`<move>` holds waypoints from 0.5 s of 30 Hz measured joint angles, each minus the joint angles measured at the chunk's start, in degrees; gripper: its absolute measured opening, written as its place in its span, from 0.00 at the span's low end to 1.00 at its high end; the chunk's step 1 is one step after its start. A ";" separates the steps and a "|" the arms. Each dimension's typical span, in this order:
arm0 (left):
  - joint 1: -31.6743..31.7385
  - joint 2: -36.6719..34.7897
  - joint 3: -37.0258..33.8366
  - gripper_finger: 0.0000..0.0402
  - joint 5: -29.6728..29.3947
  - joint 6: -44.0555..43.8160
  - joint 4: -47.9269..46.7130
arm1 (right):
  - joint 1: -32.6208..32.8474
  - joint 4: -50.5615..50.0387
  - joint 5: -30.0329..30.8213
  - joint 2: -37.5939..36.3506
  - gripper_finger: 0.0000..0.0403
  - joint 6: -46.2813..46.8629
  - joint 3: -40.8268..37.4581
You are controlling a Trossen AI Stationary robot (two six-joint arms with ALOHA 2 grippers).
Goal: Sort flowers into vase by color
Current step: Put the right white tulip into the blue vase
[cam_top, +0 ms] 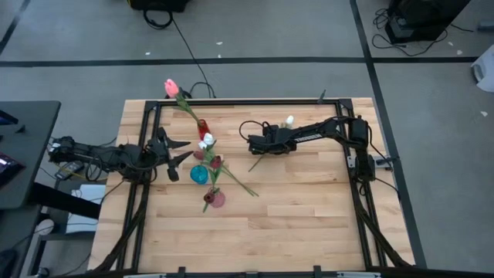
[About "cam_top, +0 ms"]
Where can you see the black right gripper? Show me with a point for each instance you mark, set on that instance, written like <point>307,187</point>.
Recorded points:
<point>274,141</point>

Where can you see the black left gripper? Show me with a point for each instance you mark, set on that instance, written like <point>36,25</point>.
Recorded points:
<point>162,154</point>

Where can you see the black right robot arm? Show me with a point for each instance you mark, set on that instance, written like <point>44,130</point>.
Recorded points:
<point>359,131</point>

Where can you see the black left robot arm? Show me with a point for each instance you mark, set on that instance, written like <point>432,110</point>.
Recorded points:
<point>116,158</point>

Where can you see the blue glass vase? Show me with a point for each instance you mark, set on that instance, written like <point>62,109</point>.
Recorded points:
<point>198,175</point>

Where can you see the red glass vase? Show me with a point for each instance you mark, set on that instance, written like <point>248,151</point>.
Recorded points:
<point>204,131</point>

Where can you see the purple glass vase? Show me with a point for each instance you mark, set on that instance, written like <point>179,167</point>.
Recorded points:
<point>220,201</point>

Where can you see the white box under table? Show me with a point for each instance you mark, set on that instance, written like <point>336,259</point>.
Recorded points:
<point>92,192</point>

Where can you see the black handheld device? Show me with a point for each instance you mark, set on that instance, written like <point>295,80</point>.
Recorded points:
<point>69,169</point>

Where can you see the dark grey desk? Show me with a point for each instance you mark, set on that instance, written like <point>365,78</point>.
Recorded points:
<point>34,154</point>

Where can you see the black floor box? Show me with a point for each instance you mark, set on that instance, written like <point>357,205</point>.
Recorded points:
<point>158,4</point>

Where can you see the dark tablet device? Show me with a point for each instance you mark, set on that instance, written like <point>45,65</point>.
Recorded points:
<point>7,166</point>

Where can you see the black equipment case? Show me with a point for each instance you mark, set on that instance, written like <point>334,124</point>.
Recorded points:
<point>420,19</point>

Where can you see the white plastic bucket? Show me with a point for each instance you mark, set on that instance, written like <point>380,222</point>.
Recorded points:
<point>485,69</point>

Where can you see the black aluminium table frame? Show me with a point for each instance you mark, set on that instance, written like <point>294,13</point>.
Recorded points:
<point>251,102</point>

